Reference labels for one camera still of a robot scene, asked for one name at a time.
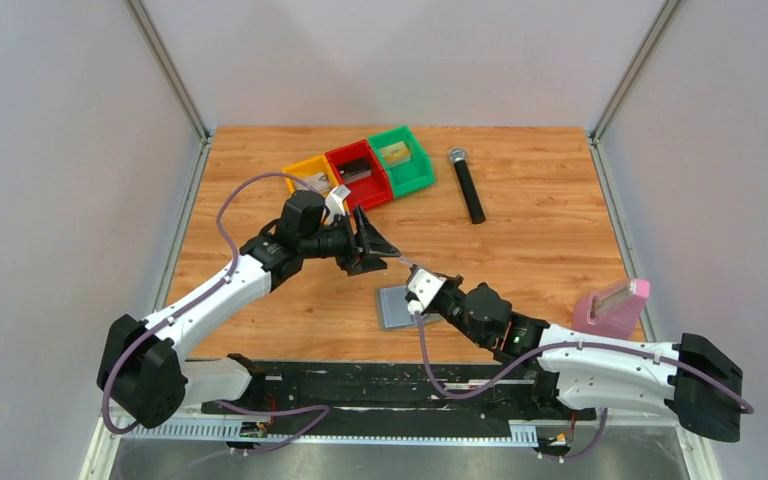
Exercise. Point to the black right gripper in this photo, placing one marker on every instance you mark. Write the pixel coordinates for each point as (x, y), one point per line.
(457, 283)

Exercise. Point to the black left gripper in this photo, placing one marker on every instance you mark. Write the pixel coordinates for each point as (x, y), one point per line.
(352, 261)

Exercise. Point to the grey card holder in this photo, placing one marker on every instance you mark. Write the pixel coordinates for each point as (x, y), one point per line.
(392, 305)

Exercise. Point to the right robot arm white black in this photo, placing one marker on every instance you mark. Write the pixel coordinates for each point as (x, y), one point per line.
(691, 381)

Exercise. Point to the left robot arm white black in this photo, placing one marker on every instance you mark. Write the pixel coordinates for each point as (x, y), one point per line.
(146, 367)

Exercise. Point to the black card in red bin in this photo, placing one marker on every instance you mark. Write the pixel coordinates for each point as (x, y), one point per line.
(354, 170)

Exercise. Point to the silver card in yellow bin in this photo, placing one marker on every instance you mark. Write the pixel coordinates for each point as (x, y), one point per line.
(319, 182)

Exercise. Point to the gold card in green bin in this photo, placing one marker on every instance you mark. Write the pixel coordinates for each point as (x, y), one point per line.
(395, 154)

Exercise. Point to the pink card stand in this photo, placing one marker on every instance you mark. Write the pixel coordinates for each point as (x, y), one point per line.
(613, 311)

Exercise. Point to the red plastic bin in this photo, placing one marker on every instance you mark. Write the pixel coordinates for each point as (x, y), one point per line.
(368, 193)

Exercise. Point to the green plastic bin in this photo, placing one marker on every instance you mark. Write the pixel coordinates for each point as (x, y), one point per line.
(407, 175)

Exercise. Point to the yellow plastic bin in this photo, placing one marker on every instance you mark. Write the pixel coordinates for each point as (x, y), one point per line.
(299, 170)

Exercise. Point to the black handheld microphone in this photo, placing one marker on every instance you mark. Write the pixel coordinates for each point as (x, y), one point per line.
(458, 158)

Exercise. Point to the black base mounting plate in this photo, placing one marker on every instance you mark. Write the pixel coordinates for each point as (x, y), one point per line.
(390, 401)

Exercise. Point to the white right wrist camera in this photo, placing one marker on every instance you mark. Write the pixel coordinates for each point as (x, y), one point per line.
(422, 287)

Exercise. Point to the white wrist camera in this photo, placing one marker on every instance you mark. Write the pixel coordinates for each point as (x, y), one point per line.
(335, 203)
(422, 287)

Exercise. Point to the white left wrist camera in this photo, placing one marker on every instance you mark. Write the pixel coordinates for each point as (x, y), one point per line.
(335, 203)

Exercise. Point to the left aluminium frame post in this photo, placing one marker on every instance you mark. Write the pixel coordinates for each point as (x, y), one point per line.
(163, 58)

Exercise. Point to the aluminium frame post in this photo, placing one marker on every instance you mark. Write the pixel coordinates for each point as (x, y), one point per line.
(598, 134)
(163, 58)

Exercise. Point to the right aluminium frame post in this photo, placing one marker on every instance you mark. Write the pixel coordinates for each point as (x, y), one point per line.
(598, 134)

